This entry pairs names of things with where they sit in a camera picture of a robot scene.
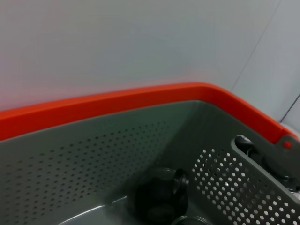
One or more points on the glass teacup black holder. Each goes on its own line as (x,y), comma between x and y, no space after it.
(187,221)
(159,199)

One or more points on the grey-green perforated plastic basket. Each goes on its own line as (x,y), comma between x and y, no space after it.
(70,164)

